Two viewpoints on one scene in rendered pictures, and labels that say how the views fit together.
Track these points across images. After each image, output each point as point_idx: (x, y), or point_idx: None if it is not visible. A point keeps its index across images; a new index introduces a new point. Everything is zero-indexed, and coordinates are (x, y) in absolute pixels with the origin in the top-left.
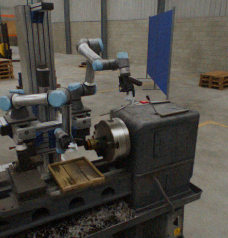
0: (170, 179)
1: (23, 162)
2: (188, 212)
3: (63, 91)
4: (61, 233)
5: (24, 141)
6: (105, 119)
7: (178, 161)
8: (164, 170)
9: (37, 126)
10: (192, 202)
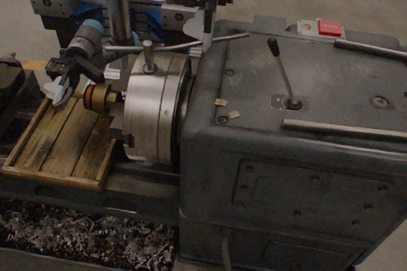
0: (280, 251)
1: None
2: (365, 270)
3: None
4: (35, 214)
5: (51, 16)
6: None
7: (317, 232)
8: (264, 233)
9: None
10: (395, 254)
